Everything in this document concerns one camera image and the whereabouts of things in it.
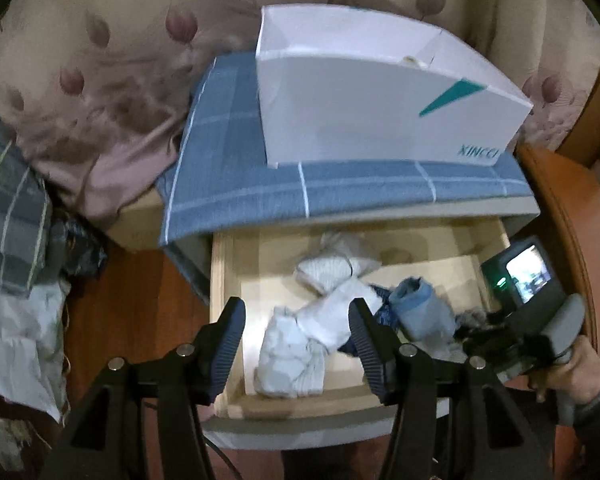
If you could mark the blue sock pair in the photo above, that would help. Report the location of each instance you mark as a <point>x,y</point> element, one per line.
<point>420,310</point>

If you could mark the person's right hand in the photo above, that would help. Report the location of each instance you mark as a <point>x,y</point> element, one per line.
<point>575,370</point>

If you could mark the beige leaf-print curtain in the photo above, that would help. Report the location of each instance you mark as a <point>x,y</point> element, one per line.
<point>555,35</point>
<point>130,60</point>

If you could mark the white underwear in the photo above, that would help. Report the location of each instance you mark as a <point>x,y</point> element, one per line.
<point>290,360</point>

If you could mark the grey ribbed sock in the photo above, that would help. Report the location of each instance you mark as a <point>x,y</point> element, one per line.
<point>472,317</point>

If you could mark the brown cardboard box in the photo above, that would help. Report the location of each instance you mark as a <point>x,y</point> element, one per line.
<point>135,225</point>

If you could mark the white plastic bag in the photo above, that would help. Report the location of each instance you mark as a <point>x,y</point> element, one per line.
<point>20,350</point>

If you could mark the dark blue patterned underwear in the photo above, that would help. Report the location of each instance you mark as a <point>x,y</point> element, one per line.
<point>382,317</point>

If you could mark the blue checked cloth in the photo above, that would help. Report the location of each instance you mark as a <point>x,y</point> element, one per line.
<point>240,195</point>

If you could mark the white sock pair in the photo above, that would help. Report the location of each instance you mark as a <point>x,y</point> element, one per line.
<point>337,312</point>

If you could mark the grey plaid cloth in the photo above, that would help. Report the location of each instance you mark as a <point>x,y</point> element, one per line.
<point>10,200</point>

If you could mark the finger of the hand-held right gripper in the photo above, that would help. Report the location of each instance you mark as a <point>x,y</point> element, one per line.
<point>485,337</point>

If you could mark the white ribbed sock bundle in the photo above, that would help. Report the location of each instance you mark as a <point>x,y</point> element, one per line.
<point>330,265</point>

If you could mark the black plastic bag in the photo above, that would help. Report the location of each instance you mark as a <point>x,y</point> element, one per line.
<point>77,255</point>

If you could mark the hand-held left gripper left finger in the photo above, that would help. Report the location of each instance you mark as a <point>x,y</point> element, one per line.
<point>227,355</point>

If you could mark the white cardboard box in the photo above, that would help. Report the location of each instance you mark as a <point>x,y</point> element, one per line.
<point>360,110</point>

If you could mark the grey cabinet drawer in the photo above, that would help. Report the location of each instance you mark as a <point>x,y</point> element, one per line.
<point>265,270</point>

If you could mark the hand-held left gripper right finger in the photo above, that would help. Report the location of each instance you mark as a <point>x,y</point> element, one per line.
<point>367,350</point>

